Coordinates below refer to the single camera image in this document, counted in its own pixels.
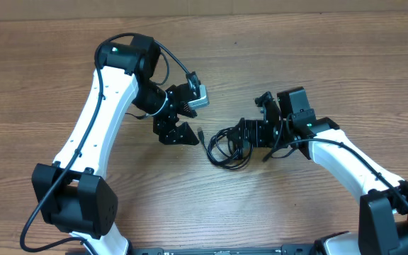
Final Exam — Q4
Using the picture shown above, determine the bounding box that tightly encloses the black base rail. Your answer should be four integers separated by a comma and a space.
128, 244, 322, 255

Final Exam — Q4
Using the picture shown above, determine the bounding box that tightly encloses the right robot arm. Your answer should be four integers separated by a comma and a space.
227, 87, 408, 255

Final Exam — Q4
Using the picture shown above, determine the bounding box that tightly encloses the black USB cable coil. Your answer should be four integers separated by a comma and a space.
196, 126, 254, 171

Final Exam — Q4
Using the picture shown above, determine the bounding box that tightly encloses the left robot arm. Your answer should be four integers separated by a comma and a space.
31, 33, 209, 254

